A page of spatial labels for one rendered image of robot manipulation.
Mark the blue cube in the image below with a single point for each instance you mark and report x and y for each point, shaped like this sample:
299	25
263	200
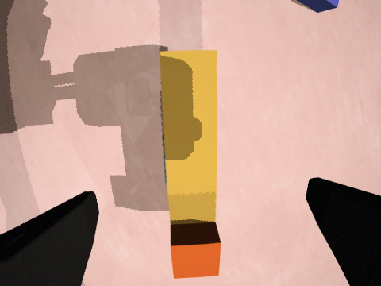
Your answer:
320	5

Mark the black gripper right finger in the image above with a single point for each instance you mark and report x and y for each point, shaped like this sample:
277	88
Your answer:
350	221

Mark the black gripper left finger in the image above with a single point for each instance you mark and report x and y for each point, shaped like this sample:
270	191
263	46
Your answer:
53	248

